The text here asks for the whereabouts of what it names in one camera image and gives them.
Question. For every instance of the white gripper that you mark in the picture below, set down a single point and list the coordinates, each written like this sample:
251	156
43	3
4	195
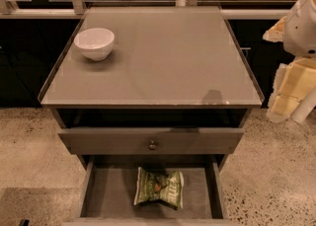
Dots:
300	29

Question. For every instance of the green jalapeno chip bag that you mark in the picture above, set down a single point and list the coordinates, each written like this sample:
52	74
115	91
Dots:
152	186

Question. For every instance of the grey top drawer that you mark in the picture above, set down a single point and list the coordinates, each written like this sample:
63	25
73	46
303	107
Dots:
135	141

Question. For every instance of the grey drawer cabinet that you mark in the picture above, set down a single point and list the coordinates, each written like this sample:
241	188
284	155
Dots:
170	67

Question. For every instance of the round metal drawer knob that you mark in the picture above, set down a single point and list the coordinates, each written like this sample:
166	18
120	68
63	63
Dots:
152	145

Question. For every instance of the open grey middle drawer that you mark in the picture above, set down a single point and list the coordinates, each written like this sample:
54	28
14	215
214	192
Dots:
109	189

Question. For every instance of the white ceramic bowl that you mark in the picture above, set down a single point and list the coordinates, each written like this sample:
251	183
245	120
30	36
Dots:
95	44

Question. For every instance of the white cylindrical post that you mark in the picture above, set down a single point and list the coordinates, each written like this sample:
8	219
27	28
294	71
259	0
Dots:
305	107

